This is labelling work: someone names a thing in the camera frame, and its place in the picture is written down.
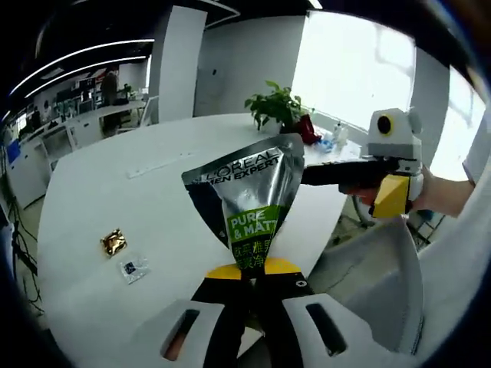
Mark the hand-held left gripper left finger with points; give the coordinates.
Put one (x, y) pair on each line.
(218, 318)

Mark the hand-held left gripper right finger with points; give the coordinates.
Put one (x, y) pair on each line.
(284, 318)

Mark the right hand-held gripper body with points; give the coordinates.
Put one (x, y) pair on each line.
(399, 142)

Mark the small clear skincare sachet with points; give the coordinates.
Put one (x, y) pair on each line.
(133, 270)

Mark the green black skincare packet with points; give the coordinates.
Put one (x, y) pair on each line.
(249, 191)

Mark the gold foil skincare sachet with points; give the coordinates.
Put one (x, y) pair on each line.
(114, 242)

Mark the clear pump bottle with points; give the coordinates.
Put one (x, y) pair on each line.
(340, 134)

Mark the person's right hand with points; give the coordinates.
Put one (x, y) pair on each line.
(426, 195)

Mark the person's left hand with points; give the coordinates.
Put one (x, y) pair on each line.
(178, 345)

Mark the blue crumpled item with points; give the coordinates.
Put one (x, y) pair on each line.
(328, 143)

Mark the red bag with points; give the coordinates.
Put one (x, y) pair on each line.
(308, 130)

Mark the grey mesh chair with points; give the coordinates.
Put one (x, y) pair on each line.
(376, 276)

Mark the green potted plant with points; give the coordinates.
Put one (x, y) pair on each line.
(276, 107)

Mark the white office counter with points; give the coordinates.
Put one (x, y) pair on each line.
(88, 119)

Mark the ceiling light strip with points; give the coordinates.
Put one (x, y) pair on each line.
(115, 43)
(96, 66)

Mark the blue box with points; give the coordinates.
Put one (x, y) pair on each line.
(13, 151)

